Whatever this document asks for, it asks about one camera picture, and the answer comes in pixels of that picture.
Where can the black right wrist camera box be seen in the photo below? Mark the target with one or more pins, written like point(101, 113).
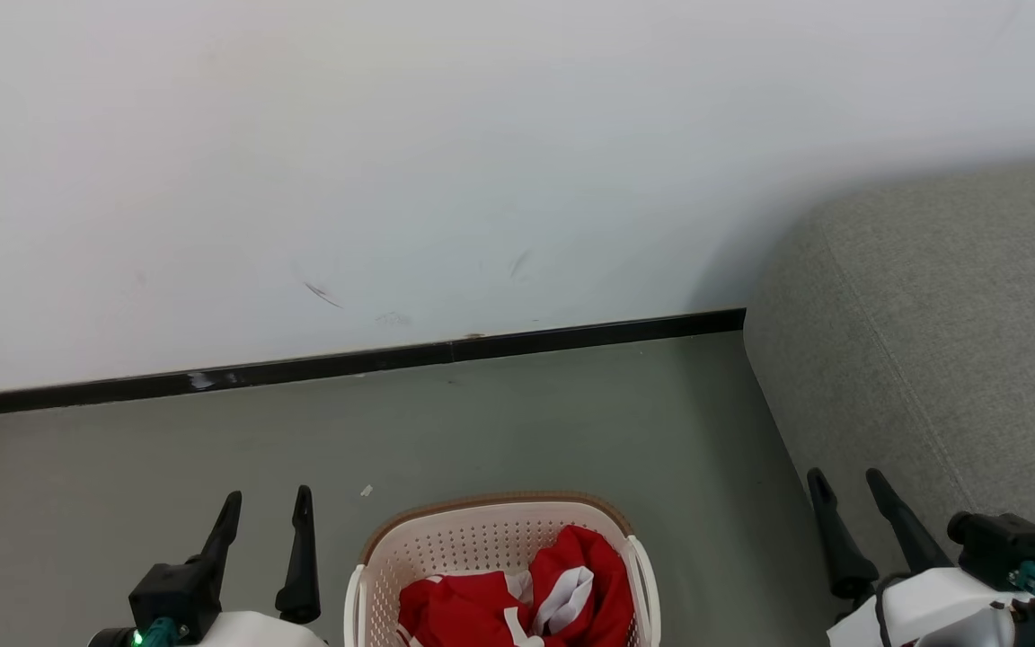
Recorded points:
point(1001, 544)

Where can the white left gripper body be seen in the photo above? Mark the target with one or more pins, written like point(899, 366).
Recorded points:
point(257, 632)

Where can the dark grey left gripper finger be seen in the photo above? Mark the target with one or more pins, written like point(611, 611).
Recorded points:
point(225, 530)
point(303, 566)

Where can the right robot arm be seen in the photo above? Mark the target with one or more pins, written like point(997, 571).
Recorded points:
point(1034, 624)

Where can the black baseboard strip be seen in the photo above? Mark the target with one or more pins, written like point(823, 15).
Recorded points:
point(302, 367)

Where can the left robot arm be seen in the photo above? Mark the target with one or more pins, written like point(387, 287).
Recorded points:
point(111, 639)

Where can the red and white garment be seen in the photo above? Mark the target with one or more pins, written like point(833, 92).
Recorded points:
point(607, 575)
point(455, 611)

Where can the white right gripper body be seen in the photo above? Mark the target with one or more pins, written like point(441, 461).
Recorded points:
point(940, 607)

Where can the grey fabric sofa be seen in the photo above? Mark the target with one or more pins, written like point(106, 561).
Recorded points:
point(931, 341)

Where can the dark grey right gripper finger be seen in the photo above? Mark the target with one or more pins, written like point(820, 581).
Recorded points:
point(911, 535)
point(841, 548)

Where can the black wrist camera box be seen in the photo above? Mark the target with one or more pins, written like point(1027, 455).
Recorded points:
point(172, 593)
point(1001, 544)

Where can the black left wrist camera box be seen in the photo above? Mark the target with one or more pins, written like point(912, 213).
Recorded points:
point(172, 593)

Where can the cream perforated laundry basket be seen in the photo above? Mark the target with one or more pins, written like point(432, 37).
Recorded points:
point(455, 539)

